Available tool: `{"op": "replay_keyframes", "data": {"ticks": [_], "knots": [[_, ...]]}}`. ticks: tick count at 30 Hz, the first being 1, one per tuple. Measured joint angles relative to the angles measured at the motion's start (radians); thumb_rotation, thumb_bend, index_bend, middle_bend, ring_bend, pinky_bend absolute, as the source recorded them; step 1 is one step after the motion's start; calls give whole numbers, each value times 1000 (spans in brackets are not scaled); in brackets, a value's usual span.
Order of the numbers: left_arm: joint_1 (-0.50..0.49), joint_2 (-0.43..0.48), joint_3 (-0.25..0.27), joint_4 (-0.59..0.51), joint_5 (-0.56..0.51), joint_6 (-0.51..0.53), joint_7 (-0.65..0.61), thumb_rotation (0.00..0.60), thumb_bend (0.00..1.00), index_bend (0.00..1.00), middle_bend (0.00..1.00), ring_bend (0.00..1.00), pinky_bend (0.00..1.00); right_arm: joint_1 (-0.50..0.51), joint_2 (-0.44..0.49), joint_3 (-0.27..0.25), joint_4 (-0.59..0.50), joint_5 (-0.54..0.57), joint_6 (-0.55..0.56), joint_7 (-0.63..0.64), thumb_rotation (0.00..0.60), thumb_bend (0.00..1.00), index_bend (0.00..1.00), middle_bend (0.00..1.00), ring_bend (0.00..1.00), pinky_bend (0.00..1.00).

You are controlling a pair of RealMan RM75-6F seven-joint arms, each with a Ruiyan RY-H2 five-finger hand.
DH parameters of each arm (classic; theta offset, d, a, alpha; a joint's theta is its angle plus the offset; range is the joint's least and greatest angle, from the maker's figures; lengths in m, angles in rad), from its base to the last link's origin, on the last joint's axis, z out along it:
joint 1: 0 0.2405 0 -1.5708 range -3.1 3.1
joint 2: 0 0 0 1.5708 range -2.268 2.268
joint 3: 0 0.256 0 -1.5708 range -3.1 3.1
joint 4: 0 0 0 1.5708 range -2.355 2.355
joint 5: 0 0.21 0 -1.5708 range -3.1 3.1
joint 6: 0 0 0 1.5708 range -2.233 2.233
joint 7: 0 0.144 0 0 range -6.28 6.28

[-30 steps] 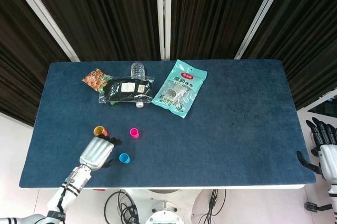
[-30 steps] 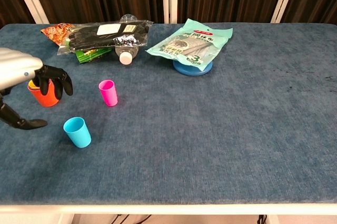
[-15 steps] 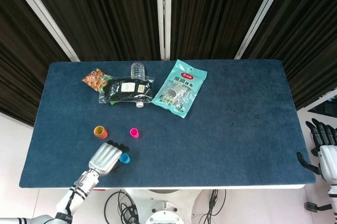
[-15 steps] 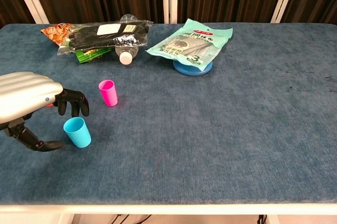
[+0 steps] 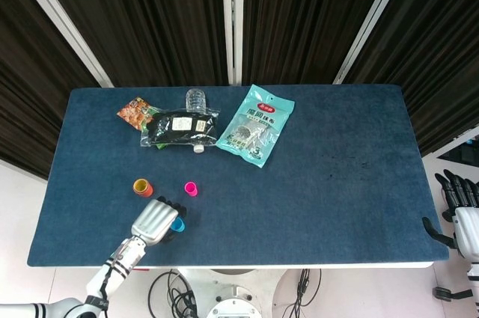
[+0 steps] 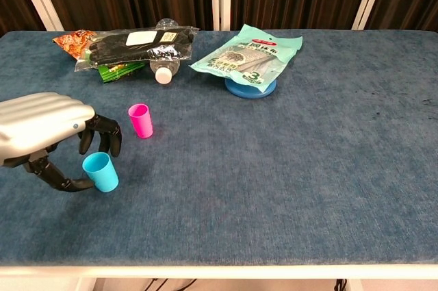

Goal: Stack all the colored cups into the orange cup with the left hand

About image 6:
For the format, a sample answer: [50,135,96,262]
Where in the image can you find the blue table cloth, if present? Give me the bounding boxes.
[0,29,438,268]

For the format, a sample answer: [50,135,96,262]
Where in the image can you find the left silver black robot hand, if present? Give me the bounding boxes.
[0,92,123,194]

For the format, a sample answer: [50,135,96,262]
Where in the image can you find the teal dishcloth package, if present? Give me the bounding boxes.
[188,23,304,93]

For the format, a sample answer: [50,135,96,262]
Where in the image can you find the magenta plastic cup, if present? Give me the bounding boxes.
[127,103,154,139]

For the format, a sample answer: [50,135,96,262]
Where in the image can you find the white table frame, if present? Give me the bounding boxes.
[0,263,438,291]

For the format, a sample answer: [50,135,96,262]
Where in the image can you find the clear plastic water bottle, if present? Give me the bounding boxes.
[149,18,181,85]

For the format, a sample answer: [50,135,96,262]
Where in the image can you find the blue round disc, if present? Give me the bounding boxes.
[224,77,277,99]

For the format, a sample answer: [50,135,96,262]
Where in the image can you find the green snack packet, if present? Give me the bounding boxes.
[97,61,146,84]

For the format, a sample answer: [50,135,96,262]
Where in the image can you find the black gloves in clear bag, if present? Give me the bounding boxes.
[74,25,201,73]

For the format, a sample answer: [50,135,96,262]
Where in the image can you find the orange snack packet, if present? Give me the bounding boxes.
[52,29,99,62]

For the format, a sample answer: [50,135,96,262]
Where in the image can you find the light blue plastic cup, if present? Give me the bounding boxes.
[81,151,120,193]

